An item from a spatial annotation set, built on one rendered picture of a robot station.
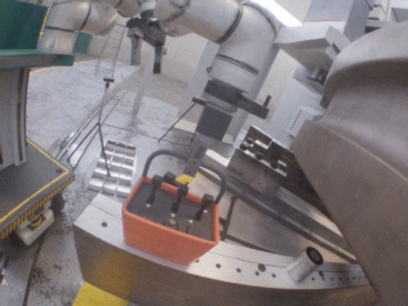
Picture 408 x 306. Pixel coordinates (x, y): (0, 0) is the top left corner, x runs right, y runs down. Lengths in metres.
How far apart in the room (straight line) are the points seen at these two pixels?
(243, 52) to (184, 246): 0.37
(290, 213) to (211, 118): 1.41
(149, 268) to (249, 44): 0.50
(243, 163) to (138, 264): 1.13
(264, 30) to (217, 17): 0.09
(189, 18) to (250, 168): 1.24
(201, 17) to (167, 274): 0.51
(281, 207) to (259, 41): 1.42
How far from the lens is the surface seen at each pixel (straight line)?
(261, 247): 1.26
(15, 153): 1.24
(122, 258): 0.48
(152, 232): 0.36
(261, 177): 1.42
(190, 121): 3.49
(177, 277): 0.48
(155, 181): 0.37
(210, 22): 0.30
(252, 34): 0.33
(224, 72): 0.32
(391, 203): 0.61
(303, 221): 1.68
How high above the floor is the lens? 1.07
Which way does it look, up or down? 22 degrees down
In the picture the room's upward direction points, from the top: 25 degrees clockwise
